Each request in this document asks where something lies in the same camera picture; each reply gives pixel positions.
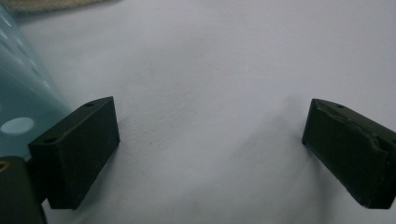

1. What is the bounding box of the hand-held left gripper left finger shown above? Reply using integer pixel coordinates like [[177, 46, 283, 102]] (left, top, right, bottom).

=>
[[27, 95, 121, 211]]

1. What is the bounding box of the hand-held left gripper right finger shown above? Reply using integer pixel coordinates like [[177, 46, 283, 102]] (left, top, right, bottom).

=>
[[301, 98, 396, 210]]

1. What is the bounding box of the teal plastic basket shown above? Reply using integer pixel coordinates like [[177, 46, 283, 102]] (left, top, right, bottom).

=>
[[0, 4, 73, 160]]

